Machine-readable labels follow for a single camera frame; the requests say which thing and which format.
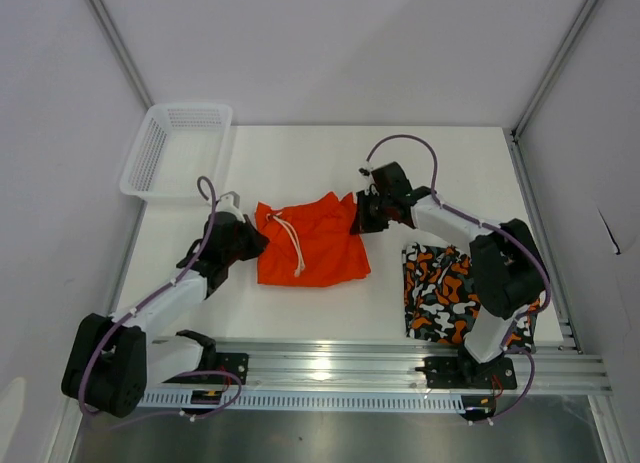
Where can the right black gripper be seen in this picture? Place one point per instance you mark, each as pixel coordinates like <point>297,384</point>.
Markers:
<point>363,223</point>

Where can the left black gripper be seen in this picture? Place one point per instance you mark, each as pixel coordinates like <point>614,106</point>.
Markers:
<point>257,241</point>

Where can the camouflage orange black shorts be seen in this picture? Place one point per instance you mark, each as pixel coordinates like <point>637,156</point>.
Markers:
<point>442,303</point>

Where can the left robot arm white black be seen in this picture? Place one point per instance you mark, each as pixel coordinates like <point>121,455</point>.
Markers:
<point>115,358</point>

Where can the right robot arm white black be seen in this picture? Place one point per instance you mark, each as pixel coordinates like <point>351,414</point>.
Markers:
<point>506,266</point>

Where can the white plastic basket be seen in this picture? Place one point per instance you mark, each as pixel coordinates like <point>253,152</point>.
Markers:
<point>177,143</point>

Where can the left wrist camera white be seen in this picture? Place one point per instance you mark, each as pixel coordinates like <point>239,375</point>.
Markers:
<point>229,204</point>

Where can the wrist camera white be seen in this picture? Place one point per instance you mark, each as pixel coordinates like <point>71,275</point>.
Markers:
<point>366,170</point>
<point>229,204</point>

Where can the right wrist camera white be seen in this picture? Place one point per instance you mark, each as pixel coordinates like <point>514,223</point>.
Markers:
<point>366,170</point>

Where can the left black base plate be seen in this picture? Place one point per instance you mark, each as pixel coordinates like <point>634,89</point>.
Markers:
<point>234,363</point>

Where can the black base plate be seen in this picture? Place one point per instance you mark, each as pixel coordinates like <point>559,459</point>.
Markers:
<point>234,363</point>
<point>461,372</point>

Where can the aluminium mounting rail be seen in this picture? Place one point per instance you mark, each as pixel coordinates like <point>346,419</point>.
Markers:
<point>389,366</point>

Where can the slotted cable duct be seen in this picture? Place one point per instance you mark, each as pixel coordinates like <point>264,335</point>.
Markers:
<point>412,402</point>

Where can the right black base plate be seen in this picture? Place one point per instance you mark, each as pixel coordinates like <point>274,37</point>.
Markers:
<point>461,372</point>

